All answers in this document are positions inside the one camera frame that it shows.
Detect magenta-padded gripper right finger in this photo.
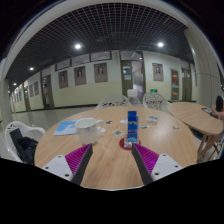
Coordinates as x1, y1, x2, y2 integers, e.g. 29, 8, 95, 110
130, 142, 184, 186

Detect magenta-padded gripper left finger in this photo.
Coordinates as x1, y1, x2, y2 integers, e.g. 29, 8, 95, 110
41, 143, 94, 186

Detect clear blue-labelled water bottle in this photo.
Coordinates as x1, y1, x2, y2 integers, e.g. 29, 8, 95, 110
123, 110, 141, 150

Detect blue and white paper leaflet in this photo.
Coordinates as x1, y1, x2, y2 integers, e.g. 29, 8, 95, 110
53, 119, 107, 137

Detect white marbled mug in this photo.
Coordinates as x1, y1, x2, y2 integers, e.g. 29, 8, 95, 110
74, 117, 105, 145

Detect black bag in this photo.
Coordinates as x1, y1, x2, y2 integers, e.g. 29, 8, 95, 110
9, 128, 39, 166

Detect round wooden side table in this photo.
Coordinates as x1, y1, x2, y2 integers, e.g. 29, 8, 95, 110
166, 101, 224, 158

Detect person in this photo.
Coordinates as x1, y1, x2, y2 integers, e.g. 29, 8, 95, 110
211, 95, 224, 121

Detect dark-framed doorway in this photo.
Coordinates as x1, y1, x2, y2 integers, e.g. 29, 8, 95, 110
120, 59, 146, 98

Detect round ceiling lights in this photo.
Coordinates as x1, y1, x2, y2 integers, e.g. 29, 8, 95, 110
28, 41, 165, 72

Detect framed wall pictures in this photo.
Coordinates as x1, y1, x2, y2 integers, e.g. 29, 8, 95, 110
13, 62, 198, 101

